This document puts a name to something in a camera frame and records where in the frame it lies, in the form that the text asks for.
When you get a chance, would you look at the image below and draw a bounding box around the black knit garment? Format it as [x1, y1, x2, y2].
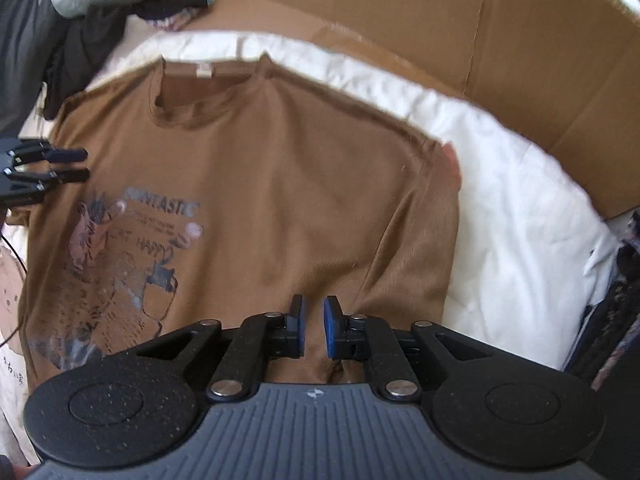
[565, 211, 639, 479]

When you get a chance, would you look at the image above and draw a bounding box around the brown cardboard sheet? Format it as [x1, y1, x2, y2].
[200, 0, 639, 218]

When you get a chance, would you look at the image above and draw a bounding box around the black clothes pile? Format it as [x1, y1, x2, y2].
[41, 0, 214, 120]

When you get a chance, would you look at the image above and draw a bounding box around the dark grey pillow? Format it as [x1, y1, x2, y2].
[1, 0, 67, 138]

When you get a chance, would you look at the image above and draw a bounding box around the brown printed t-shirt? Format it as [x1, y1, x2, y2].
[14, 58, 460, 387]

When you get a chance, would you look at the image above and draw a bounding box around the cream bear print duvet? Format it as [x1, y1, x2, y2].
[1, 32, 617, 461]

